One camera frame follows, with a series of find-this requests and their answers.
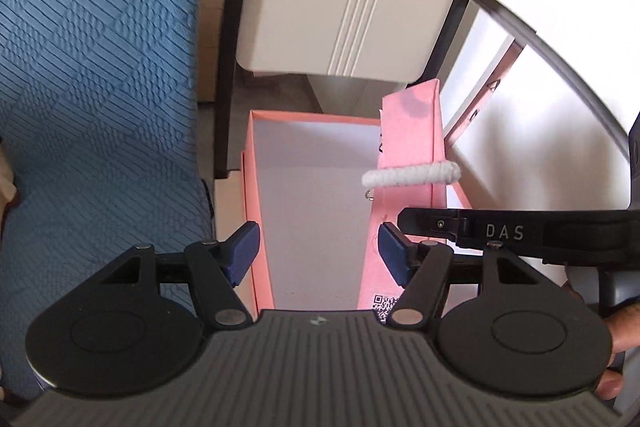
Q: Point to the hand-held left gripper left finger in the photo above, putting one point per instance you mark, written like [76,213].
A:
[242,247]

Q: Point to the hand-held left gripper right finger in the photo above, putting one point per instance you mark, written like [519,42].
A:
[395,252]

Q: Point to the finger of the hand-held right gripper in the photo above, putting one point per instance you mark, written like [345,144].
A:
[425,222]

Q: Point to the large pink box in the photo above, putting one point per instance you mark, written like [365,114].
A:
[300,207]

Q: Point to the slim pink box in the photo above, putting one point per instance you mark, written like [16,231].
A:
[410,132]

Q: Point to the person's right hand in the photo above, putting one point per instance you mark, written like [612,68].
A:
[625,332]

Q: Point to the dark curved bar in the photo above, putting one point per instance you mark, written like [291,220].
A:
[550,47]

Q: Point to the blue quilted blanket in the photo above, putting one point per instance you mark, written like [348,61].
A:
[100,82]

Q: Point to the black metal frame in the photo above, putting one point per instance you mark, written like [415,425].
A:
[225,82]

